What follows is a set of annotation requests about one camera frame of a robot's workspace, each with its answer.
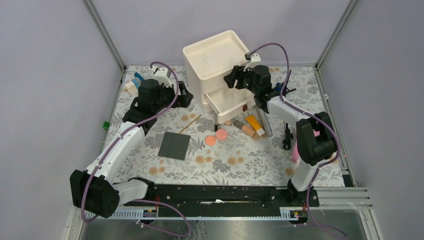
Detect white drawer organizer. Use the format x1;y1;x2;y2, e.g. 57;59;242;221
182;30;255;124

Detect blue toy brick car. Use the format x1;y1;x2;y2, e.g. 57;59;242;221
274;82;284;93

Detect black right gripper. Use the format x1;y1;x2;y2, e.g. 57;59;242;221
223;64;259;96

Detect orange white cream tube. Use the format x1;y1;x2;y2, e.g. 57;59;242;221
245;115;266;136

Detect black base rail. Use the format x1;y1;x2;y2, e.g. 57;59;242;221
126;184;320;218

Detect pink round makeup puff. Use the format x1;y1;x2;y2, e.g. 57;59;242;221
215;129;228;141

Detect orange round makeup puff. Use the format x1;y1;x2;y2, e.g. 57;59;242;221
204;135;217;146

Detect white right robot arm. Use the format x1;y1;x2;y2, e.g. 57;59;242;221
223;65;341;206

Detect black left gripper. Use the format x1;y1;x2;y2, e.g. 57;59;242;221
152;80;193;113

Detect dark grey brick baseplate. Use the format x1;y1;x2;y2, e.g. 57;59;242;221
158;132;191;161

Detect clear black mascara tube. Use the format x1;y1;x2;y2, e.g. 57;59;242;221
214;115;219;132

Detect pink plastic scoop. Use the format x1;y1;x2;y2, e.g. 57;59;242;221
291;140;301;163

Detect gold thin makeup pencil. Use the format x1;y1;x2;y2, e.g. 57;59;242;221
178;114;202;134

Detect beige foundation bottle grey cap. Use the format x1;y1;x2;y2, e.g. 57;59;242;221
233;120;257;138

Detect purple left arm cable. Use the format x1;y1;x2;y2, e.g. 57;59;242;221
80;61;193;238

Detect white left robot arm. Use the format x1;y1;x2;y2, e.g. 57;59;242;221
69;78;193;218

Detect green small cube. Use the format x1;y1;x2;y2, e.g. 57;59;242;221
102;121;110;130

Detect silver toy microphone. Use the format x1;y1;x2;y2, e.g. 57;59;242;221
257;109;273;137

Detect blue white stacked bricks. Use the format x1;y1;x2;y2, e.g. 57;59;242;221
125;72;144;96

